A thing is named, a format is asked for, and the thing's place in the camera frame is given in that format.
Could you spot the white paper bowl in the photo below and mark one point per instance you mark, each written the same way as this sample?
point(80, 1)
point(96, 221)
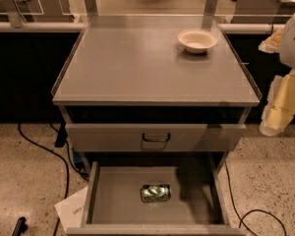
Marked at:
point(197, 41)

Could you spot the white horizontal rail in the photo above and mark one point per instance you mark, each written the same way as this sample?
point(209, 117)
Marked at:
point(70, 27)

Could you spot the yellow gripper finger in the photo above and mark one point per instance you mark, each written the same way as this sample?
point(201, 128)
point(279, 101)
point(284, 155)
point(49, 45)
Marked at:
point(280, 108)
point(273, 43)

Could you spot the white paper sheet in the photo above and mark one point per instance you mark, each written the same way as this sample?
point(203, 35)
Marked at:
point(70, 211)

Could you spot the open grey middle drawer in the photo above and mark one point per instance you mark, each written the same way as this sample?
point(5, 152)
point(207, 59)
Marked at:
point(182, 198)

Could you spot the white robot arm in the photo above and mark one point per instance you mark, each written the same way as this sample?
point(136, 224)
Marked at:
point(287, 50)

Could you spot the grey drawer cabinet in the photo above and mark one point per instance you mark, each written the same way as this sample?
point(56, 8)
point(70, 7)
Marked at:
point(133, 70)

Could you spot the crushed green can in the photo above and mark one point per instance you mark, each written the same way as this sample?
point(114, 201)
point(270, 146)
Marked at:
point(155, 193)

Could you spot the grey top drawer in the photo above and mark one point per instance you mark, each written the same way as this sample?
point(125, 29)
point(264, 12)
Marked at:
point(128, 137)

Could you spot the left background grey desk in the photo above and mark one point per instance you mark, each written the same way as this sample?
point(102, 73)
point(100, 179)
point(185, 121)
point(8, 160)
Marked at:
point(42, 11)

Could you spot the black object on floor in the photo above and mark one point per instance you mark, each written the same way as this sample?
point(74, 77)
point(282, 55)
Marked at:
point(20, 227)

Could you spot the black drawer handle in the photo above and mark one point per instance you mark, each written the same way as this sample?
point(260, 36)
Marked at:
point(156, 138)

